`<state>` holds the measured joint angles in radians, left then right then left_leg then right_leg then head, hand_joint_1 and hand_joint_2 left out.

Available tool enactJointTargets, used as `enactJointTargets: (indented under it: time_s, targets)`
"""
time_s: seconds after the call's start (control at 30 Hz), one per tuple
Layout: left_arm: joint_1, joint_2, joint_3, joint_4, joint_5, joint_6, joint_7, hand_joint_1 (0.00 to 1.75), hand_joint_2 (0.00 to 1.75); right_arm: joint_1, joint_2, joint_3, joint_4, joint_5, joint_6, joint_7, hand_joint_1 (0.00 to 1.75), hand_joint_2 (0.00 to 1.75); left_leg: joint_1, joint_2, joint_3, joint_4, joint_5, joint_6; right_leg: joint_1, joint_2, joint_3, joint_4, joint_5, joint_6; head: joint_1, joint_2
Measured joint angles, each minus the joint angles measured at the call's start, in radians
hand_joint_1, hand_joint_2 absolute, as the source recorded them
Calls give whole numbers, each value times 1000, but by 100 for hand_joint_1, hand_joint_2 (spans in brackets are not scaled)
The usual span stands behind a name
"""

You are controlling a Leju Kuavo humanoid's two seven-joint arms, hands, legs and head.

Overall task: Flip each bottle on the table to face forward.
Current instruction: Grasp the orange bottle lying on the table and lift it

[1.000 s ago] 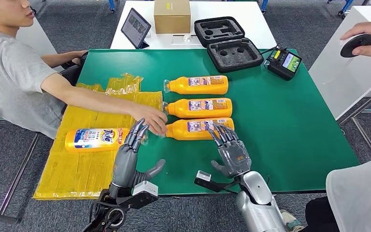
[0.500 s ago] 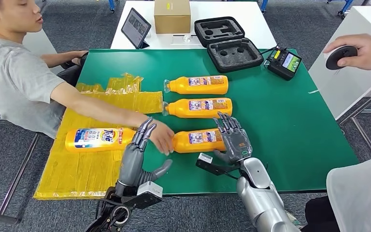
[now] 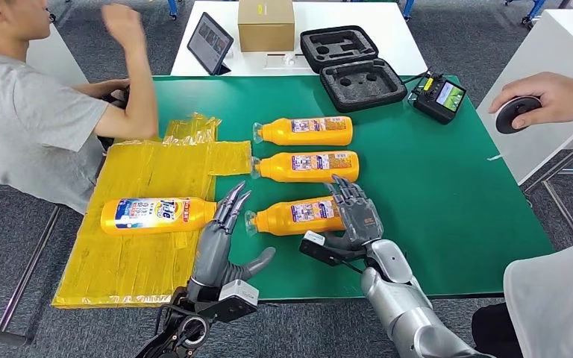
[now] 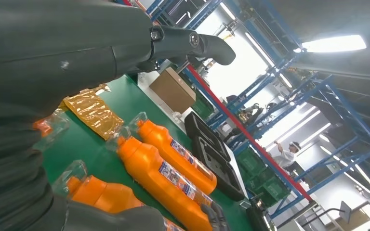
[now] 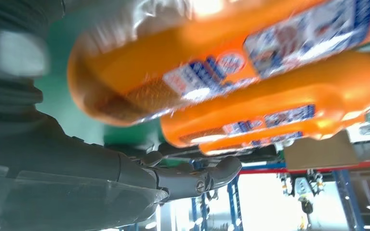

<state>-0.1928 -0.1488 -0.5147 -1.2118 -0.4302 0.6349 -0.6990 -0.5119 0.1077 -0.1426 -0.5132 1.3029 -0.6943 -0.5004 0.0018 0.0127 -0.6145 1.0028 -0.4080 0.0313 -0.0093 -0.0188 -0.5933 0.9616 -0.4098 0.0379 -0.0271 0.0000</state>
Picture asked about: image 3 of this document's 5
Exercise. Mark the black phone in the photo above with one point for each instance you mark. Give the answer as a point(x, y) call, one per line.
point(118, 101)

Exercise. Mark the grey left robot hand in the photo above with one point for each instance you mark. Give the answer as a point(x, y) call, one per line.
point(212, 257)

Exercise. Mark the person's right hand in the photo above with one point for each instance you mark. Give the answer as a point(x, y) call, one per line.
point(123, 27)

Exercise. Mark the black round disc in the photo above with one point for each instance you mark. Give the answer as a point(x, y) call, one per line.
point(511, 116)

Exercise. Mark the person's left hand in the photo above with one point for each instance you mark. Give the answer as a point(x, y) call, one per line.
point(116, 91)

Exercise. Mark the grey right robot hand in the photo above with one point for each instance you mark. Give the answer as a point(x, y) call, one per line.
point(360, 220)

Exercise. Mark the brown cardboard box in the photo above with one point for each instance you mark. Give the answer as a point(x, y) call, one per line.
point(265, 27)

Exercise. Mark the black foam lined case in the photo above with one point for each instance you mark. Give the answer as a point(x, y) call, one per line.
point(361, 87)

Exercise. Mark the orange detergent bottle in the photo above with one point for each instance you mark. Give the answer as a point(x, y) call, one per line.
point(197, 217)
point(276, 221)
point(276, 132)
point(276, 169)

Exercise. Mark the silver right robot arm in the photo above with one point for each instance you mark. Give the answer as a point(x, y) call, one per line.
point(405, 306)

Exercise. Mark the grey metal table frame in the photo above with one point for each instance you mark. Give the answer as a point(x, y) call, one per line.
point(561, 160)
point(30, 267)

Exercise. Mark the person's hand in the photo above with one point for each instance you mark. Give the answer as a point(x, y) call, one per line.
point(568, 99)

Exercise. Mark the black tablet on stand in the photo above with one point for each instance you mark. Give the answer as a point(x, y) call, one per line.
point(210, 44)

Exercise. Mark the black remote controller with screen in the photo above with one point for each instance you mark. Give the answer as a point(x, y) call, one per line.
point(428, 105)

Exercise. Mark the small white plastic object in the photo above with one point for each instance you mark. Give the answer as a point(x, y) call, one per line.
point(288, 60)

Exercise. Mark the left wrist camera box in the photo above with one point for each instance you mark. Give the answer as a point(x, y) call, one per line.
point(239, 294)

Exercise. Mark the person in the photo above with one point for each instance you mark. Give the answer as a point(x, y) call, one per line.
point(553, 306)
point(29, 133)

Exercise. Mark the black stool seat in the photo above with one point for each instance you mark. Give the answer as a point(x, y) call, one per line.
point(60, 202)

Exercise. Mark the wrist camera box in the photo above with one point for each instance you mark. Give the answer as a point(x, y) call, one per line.
point(239, 294)
point(316, 247)

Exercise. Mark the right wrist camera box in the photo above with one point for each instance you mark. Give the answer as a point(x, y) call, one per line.
point(316, 247)

